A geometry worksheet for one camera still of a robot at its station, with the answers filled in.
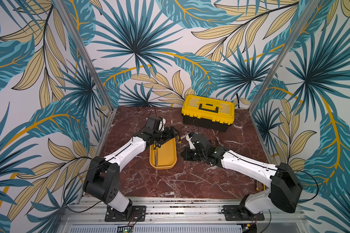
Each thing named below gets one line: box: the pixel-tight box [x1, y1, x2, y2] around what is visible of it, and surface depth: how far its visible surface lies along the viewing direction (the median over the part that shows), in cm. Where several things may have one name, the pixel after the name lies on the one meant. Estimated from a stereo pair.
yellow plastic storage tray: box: [149, 137, 177, 170], surface depth 94 cm
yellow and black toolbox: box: [181, 94, 236, 133], surface depth 100 cm
